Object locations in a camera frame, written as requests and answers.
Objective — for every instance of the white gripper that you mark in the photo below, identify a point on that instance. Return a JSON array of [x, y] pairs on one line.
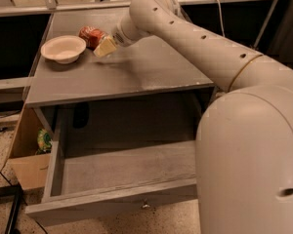
[[119, 38]]

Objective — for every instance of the red coke can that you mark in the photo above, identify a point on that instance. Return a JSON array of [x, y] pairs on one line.
[[92, 36]]

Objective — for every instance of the white paper bowl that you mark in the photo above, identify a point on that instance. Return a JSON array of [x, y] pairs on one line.
[[64, 49]]

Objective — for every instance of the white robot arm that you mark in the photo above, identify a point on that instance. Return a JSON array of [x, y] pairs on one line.
[[244, 141]]

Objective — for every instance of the open grey top drawer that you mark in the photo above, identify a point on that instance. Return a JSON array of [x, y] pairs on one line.
[[99, 171]]

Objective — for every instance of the metal drawer knob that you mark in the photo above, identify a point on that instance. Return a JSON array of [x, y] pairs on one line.
[[145, 205]]

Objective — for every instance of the grey wooden cabinet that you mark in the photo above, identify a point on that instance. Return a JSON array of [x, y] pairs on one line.
[[136, 97]]

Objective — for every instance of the green snack bag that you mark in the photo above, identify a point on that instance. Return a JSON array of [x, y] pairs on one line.
[[44, 142]]

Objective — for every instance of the cardboard box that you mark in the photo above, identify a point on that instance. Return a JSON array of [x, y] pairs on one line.
[[30, 167]]

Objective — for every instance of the black floor stand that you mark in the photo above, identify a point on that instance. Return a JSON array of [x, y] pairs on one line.
[[13, 195]]

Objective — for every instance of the metal diagonal rod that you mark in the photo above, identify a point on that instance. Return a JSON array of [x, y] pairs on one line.
[[264, 25]]

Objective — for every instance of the back grey shelf rail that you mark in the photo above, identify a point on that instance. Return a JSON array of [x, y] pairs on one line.
[[88, 2]]

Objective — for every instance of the grey wooden rail left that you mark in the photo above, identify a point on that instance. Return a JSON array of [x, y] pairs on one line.
[[15, 89]]

